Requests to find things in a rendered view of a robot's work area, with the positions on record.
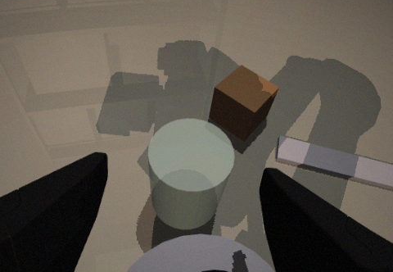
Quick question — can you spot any white flat bar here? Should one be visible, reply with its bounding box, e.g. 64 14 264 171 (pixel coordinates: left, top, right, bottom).
275 135 393 190

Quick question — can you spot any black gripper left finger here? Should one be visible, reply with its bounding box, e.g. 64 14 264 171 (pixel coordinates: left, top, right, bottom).
0 152 108 272

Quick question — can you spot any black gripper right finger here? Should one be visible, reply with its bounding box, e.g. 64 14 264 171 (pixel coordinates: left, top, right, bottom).
259 168 393 272

